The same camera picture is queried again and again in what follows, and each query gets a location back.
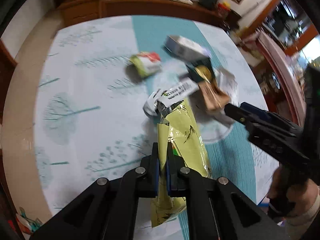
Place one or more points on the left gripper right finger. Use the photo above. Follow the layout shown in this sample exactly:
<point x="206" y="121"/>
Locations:
<point x="175" y="178"/>

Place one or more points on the dark green air fryer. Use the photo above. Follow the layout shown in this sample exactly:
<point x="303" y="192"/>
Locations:
<point x="208" y="4"/>

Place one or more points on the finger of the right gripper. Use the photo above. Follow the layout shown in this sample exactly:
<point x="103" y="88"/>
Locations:
<point x="236" y="113"/>
<point x="262" y="114"/>

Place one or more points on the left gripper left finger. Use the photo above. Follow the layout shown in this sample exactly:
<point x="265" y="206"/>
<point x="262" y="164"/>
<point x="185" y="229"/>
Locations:
<point x="150" y="178"/>

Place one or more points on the white teal tablecloth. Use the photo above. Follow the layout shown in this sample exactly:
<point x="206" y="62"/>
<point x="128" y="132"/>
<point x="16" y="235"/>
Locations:
<point x="89" y="120"/>

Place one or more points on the person right hand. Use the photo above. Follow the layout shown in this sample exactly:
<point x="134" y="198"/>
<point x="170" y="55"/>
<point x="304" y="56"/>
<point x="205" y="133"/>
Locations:
<point x="304" y="196"/>

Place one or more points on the grey white carton box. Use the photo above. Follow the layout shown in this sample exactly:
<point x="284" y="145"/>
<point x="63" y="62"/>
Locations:
<point x="185" y="48"/>

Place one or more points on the wooden tv cabinet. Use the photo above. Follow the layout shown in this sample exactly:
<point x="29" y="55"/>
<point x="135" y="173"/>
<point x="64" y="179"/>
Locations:
<point x="77" y="11"/>

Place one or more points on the red basket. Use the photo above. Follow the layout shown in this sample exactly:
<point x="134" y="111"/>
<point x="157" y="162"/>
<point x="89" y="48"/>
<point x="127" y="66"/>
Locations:
<point x="223" y="9"/>

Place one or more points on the brown cardboard box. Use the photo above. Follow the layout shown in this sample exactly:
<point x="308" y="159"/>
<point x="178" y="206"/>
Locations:
<point x="214" y="98"/>

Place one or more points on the dining table pink cloth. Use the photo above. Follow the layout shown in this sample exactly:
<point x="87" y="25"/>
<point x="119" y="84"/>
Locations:
<point x="276" y="77"/>

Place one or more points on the white barcode paper label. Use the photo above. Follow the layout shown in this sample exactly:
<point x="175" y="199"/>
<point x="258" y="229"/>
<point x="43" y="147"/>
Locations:
<point x="178" y="92"/>

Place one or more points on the dark green gold packet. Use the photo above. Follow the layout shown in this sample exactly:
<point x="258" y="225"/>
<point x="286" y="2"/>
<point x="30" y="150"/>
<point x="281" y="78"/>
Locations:
<point x="201" y="70"/>

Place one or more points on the white green red packet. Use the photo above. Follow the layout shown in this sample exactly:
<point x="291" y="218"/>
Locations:
<point x="146" y="63"/>

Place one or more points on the yellow green tea bag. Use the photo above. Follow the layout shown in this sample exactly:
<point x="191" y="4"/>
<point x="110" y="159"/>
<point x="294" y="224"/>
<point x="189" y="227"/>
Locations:
<point x="178" y="127"/>

